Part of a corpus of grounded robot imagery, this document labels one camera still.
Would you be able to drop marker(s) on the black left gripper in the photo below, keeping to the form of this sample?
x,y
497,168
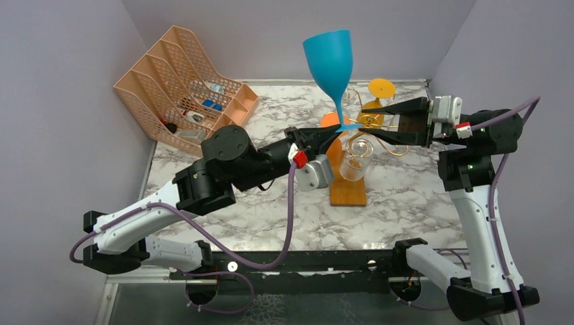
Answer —
x,y
313,139

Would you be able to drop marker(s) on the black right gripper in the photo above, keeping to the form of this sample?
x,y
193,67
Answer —
x,y
415,115

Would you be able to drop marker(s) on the orange plastic wine glass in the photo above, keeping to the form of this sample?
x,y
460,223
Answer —
x,y
335,149

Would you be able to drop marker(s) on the clear tumbler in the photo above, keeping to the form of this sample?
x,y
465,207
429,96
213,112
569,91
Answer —
x,y
357,158

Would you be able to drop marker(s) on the yellow plastic wine glass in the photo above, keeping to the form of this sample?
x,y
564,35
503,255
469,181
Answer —
x,y
381,90

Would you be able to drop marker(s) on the wooden rack base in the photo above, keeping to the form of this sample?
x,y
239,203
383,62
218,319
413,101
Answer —
x,y
345,193

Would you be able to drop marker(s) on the blue plastic wine glass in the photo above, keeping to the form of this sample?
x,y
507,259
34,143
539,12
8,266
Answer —
x,y
329,57

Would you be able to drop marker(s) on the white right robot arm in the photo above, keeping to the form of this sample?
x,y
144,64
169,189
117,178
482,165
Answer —
x,y
492,285

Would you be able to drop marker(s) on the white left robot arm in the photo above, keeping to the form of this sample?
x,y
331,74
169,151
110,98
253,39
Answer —
x,y
125,240

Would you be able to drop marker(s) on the blue item in organizer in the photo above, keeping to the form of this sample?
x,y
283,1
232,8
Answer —
x,y
211,104

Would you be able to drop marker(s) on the grey box in organizer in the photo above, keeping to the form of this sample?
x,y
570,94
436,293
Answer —
x,y
195,136

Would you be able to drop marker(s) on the peach plastic file organizer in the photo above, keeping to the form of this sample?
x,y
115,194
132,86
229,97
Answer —
x,y
164,91

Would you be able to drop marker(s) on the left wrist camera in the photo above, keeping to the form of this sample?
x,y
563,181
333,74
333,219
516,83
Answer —
x,y
316,174

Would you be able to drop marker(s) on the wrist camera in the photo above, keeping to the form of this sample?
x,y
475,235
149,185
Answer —
x,y
316,174
445,118

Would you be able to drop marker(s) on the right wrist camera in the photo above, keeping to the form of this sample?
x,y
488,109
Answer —
x,y
445,118

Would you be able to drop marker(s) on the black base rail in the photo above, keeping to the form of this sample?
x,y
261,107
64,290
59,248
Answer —
x,y
305,273

